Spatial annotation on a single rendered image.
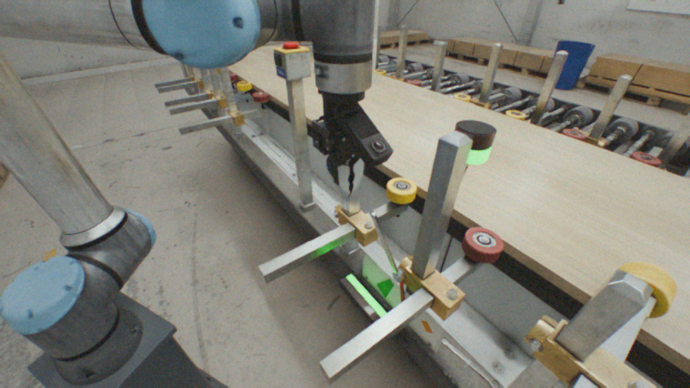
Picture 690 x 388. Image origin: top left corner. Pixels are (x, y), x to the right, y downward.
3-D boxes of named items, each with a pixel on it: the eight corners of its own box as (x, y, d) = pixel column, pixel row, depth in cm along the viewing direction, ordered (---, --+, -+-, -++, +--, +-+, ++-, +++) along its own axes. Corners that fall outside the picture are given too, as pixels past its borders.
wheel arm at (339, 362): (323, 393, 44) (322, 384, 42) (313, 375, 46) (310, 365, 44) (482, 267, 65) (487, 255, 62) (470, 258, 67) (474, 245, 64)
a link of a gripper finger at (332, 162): (346, 175, 55) (346, 135, 49) (352, 180, 53) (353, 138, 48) (326, 184, 52) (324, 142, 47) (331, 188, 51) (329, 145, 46)
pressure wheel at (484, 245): (474, 291, 62) (490, 257, 55) (446, 269, 68) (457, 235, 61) (494, 274, 66) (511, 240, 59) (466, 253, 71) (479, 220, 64)
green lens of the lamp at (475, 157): (473, 168, 42) (477, 155, 40) (441, 152, 46) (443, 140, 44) (495, 157, 45) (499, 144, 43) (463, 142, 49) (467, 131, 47)
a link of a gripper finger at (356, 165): (346, 182, 62) (346, 143, 56) (363, 195, 58) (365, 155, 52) (334, 186, 60) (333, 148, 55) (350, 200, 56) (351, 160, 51)
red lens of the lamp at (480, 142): (477, 153, 40) (482, 139, 39) (444, 138, 44) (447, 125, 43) (500, 142, 43) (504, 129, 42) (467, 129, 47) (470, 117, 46)
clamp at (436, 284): (443, 322, 54) (449, 308, 51) (395, 275, 63) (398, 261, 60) (461, 306, 57) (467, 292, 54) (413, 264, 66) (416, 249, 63)
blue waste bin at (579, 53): (570, 93, 447) (591, 45, 403) (535, 85, 484) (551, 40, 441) (583, 88, 474) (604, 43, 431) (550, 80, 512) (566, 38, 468)
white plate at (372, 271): (434, 354, 61) (444, 332, 55) (361, 275, 78) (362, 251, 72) (436, 352, 61) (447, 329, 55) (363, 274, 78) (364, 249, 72)
